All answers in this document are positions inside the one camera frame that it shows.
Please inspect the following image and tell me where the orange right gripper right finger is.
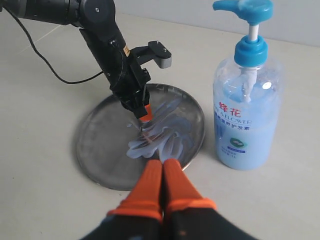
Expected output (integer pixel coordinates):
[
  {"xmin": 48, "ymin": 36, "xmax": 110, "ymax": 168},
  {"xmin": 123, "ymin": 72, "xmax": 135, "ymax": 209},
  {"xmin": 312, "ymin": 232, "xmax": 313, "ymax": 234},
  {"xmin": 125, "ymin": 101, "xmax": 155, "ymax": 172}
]
[{"xmin": 163, "ymin": 159, "xmax": 255, "ymax": 240}]

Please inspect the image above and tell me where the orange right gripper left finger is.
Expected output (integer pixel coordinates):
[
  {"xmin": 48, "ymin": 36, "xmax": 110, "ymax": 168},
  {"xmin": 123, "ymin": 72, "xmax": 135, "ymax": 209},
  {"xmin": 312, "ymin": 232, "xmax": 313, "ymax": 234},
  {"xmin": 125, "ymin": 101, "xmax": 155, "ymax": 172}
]
[{"xmin": 83, "ymin": 160, "xmax": 163, "ymax": 240}]

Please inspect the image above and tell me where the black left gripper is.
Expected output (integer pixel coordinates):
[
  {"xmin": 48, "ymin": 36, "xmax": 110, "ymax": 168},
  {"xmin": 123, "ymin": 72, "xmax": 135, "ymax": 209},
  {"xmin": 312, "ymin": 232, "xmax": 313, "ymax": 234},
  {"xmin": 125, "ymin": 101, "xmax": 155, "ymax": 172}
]
[{"xmin": 108, "ymin": 56, "xmax": 153, "ymax": 123}]

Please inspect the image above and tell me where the blue lotion pump bottle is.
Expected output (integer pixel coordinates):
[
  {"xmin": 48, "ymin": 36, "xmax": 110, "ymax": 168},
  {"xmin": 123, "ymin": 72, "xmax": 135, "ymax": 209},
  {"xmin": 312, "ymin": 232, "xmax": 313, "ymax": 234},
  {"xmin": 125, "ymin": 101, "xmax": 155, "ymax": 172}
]
[{"xmin": 212, "ymin": 0, "xmax": 284, "ymax": 171}]

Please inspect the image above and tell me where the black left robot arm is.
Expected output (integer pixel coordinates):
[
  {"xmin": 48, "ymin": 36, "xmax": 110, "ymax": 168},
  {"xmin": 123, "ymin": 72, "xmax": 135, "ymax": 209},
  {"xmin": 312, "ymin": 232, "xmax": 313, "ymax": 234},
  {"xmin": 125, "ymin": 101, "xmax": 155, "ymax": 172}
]
[{"xmin": 0, "ymin": 0, "xmax": 152, "ymax": 122}]

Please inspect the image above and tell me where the pale blue soap gel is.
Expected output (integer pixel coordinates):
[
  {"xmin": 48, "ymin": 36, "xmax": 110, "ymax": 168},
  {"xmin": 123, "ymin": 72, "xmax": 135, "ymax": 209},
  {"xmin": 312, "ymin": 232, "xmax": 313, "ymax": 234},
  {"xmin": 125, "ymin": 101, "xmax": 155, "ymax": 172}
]
[{"xmin": 126, "ymin": 98, "xmax": 194, "ymax": 162}]

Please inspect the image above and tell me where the round steel plate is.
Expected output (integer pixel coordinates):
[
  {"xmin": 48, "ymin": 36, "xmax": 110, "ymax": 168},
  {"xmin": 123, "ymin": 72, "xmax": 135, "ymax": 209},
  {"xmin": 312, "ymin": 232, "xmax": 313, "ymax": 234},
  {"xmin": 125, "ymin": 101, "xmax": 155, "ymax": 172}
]
[{"xmin": 74, "ymin": 83, "xmax": 205, "ymax": 191}]

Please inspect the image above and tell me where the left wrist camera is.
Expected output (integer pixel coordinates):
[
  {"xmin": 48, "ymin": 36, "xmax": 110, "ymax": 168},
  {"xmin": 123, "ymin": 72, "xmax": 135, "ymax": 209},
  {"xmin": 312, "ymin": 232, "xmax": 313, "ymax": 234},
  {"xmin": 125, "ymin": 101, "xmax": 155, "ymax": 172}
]
[{"xmin": 130, "ymin": 40, "xmax": 172, "ymax": 69}]

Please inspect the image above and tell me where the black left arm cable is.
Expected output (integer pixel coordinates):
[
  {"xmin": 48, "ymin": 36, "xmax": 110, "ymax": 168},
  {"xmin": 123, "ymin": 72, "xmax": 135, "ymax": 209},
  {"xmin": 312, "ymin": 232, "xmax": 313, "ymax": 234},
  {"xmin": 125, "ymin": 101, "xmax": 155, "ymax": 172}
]
[{"xmin": 2, "ymin": 4, "xmax": 105, "ymax": 85}]

